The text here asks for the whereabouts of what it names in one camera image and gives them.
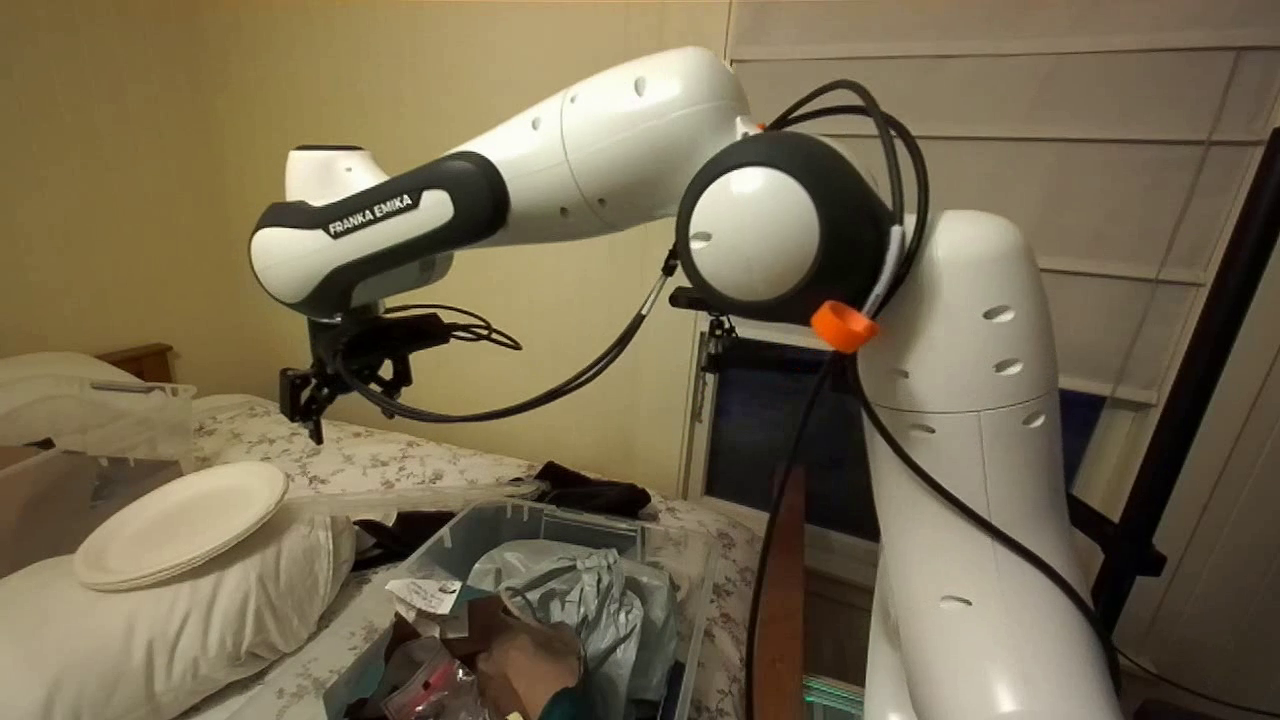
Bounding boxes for white paper plate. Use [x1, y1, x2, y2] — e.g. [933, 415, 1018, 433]
[73, 454, 292, 596]

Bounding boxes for large white pillow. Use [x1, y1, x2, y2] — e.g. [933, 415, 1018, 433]
[0, 495, 361, 720]

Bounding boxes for black stand pole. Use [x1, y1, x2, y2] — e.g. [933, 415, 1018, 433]
[1083, 123, 1280, 633]

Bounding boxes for black cloth item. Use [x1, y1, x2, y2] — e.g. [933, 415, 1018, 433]
[530, 454, 659, 520]

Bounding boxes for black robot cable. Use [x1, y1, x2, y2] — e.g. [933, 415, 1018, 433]
[384, 74, 1122, 720]

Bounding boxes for wooden bed frame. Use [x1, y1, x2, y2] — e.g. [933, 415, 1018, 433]
[762, 462, 873, 720]

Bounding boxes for orange cable clip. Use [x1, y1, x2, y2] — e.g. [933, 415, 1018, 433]
[807, 297, 879, 357]

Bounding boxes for small white pillow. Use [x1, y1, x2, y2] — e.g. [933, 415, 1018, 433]
[0, 349, 150, 433]

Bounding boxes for dark window pane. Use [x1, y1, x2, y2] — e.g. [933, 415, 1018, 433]
[694, 330, 1111, 550]

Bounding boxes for clear plastic storage bin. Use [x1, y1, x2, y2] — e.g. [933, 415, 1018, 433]
[318, 495, 717, 720]

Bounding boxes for small black object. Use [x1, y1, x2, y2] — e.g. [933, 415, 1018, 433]
[350, 511, 461, 572]

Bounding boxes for white window blinds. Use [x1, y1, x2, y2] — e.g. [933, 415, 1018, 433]
[722, 0, 1280, 403]

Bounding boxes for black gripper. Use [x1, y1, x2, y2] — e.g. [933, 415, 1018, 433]
[274, 298, 452, 447]

